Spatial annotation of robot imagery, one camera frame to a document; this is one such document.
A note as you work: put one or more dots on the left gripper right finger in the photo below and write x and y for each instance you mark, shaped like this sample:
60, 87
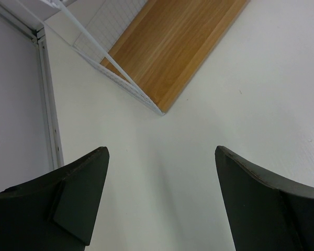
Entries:
266, 211

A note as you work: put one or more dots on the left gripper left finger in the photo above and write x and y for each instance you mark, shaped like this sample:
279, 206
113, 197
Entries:
56, 211

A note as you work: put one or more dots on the white wire wooden shelf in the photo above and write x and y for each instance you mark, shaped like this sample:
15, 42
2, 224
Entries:
151, 49

